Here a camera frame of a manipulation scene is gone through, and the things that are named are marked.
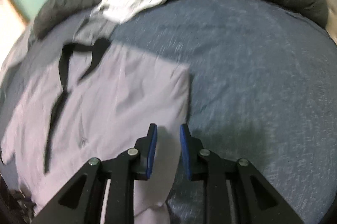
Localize grey jacket with black trim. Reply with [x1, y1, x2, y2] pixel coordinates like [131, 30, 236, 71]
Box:
[0, 41, 192, 224]

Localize grey pants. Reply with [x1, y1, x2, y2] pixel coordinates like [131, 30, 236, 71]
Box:
[74, 6, 119, 46]

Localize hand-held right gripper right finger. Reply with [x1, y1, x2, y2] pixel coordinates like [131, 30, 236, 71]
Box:
[180, 124, 304, 224]

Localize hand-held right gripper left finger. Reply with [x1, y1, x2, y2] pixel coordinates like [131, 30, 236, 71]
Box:
[32, 123, 158, 224]

